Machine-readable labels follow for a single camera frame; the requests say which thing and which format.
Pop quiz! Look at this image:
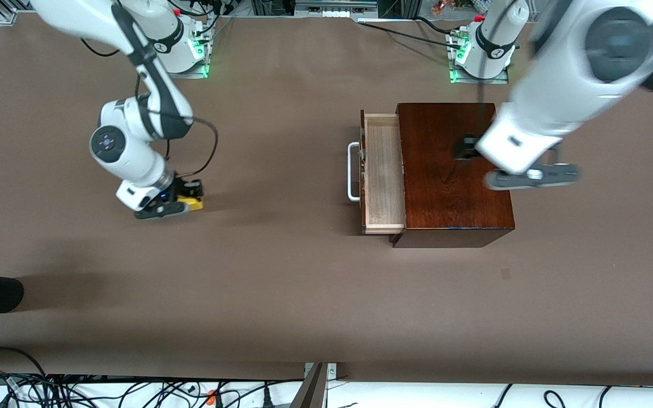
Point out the black cable on table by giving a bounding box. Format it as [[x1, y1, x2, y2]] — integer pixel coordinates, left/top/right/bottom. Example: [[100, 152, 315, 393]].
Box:
[[358, 17, 463, 49]]

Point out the light wood drawer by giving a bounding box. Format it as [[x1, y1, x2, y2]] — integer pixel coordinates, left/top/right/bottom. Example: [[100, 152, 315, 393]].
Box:
[[360, 110, 407, 235]]

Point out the metal base plate left arm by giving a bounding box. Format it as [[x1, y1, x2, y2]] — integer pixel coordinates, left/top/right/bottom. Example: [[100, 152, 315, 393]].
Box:
[[447, 28, 510, 85]]

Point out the white power strip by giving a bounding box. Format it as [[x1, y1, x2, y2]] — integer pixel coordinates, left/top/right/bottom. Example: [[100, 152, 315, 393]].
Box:
[[294, 0, 379, 18]]

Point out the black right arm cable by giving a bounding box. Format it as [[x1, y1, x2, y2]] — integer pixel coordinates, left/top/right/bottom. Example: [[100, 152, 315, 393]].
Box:
[[80, 37, 219, 181]]

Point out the dark brown wooden cabinet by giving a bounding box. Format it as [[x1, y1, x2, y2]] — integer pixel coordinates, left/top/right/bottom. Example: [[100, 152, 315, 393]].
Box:
[[390, 103, 516, 249]]

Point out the white lower shelf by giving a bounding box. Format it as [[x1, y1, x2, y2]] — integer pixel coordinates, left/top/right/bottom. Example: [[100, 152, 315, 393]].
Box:
[[0, 379, 653, 408]]

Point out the black cable tangle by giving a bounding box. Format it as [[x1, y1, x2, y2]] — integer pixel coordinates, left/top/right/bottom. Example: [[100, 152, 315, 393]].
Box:
[[0, 346, 304, 408]]

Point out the small metal corner bracket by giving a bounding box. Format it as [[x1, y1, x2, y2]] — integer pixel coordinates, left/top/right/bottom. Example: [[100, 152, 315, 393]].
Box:
[[304, 363, 338, 380]]

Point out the grey metal post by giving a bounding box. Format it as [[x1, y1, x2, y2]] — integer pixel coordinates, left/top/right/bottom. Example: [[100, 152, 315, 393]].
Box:
[[290, 363, 328, 408]]

